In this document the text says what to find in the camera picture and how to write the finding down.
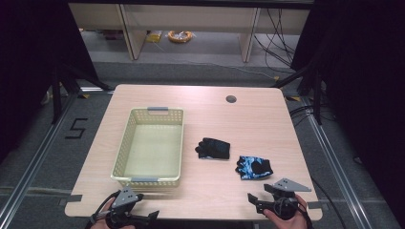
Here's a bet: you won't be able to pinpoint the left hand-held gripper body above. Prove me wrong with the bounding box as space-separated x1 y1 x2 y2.
104 186 143 229

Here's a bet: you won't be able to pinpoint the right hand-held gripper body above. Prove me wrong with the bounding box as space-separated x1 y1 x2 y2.
255 177 312 221

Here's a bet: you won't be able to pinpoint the blue and black glove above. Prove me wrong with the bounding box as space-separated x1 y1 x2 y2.
235 155 274 181

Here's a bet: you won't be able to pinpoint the pale yellow plastic basket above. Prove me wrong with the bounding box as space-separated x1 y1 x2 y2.
110 106 185 189

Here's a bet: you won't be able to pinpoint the person's right hand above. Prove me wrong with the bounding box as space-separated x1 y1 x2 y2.
263 194 309 229

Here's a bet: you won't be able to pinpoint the person's left hand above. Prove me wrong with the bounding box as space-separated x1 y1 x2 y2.
90 198 137 229

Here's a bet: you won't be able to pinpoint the black metal stand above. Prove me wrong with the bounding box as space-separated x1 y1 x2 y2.
50 62 113 126
271 61 323 126

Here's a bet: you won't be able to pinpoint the black curtain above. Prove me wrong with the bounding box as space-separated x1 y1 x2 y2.
0 0 100 164
290 0 405 221

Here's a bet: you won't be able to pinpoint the yellow packet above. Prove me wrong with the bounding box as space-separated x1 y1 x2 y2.
145 31 163 44

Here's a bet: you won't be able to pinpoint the beige desk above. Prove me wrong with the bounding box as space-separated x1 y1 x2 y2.
68 2 311 64

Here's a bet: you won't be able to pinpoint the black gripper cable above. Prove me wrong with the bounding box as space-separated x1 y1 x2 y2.
85 190 122 229
309 177 349 229

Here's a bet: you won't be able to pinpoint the aluminium floor rail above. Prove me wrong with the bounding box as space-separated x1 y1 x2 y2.
300 95 374 229
0 91 78 229

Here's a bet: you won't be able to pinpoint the black floor cables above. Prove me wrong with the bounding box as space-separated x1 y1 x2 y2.
288 104 333 129

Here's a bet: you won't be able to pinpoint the white floor cable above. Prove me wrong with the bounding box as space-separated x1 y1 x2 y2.
176 59 279 79

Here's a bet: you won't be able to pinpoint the bundle of black cables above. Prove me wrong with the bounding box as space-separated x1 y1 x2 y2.
253 8 298 69

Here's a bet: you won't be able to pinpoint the orange coiled cable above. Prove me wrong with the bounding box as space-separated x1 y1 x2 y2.
167 30 194 44

